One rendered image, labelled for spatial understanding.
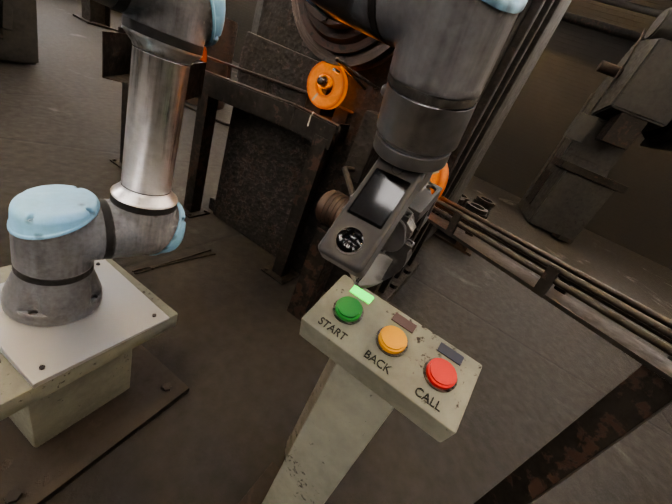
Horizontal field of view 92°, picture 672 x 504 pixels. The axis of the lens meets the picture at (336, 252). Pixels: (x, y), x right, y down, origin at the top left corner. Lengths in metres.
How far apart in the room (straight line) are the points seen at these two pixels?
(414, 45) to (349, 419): 0.48
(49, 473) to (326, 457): 0.58
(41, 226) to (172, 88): 0.30
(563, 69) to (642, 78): 2.24
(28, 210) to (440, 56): 0.62
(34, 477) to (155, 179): 0.64
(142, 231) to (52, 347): 0.25
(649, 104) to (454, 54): 5.05
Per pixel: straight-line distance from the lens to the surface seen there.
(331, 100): 1.28
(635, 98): 5.23
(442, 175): 0.93
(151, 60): 0.65
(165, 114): 0.66
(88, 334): 0.79
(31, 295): 0.78
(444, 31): 0.26
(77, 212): 0.69
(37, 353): 0.77
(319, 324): 0.47
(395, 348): 0.46
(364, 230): 0.28
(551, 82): 7.25
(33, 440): 0.99
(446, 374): 0.47
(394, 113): 0.28
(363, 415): 0.53
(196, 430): 1.02
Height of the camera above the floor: 0.89
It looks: 28 degrees down
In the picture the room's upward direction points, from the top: 23 degrees clockwise
